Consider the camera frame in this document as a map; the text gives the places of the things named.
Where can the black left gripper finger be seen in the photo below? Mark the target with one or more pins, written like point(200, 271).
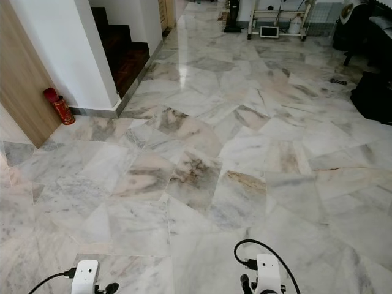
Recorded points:
point(111, 288)

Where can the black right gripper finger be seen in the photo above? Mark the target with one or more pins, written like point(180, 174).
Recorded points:
point(246, 283)

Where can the black chair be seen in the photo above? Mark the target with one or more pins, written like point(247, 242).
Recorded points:
point(361, 27)

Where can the red cylindrical tin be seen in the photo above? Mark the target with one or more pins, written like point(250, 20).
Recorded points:
point(60, 106)

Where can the black bag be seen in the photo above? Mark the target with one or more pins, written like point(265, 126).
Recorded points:
point(373, 98)

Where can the light wooden door panel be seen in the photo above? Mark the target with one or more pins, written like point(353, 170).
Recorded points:
point(21, 79)

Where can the dark wooden staircase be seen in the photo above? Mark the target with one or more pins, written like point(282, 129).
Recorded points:
point(125, 55)

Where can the white framed tablet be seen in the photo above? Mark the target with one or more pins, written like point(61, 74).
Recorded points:
point(269, 31)

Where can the black floor stand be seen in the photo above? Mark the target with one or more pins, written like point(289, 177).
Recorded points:
point(232, 26)

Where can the white plastic jug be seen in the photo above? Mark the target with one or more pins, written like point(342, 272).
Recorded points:
point(295, 24)

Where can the white metal rack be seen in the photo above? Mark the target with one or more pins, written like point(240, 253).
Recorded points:
point(275, 10)

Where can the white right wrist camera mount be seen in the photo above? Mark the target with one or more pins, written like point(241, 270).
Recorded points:
point(268, 274)

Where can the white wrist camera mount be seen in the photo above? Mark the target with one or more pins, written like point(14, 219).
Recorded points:
point(84, 275)
point(268, 274)

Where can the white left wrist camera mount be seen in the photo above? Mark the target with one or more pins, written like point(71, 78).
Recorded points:
point(84, 275)

